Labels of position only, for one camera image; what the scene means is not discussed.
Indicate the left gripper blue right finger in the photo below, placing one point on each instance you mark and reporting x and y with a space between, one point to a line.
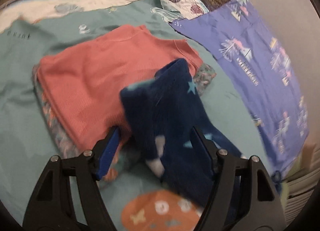
204 150

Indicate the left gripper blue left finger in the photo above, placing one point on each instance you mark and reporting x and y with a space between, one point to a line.
105 150

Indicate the navy fleece star garment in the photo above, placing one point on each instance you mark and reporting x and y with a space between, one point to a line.
161 113

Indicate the folded floral patterned garment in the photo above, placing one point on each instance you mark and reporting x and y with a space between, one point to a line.
127 155

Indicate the folded coral red garment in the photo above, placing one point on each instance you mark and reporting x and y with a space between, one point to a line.
83 82

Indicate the teal printed bed sheet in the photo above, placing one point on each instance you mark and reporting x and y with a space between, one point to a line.
26 145

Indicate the purple tree print sheet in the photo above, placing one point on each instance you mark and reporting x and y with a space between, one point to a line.
261 72

